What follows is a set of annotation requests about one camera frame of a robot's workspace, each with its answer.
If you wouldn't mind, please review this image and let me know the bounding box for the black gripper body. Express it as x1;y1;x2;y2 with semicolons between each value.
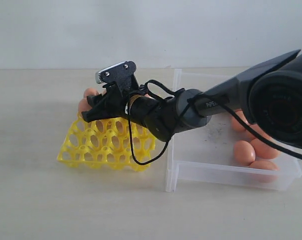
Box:
100;85;151;120

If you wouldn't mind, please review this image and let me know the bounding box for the brown egg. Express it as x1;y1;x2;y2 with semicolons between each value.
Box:
231;110;250;133
250;138;280;160
245;124;271;140
83;87;99;98
78;98;92;114
248;160;278;184
233;140;255;166

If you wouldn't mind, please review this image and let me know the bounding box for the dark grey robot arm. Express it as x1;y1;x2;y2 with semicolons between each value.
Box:
80;50;302;160

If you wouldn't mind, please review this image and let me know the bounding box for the yellow plastic egg tray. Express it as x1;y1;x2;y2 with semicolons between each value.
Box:
57;114;155;172

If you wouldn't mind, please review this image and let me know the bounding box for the clear plastic bin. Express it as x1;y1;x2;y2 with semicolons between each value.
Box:
165;68;302;193

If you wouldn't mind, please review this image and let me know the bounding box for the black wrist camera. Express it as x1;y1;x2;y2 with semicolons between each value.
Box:
95;61;139;91

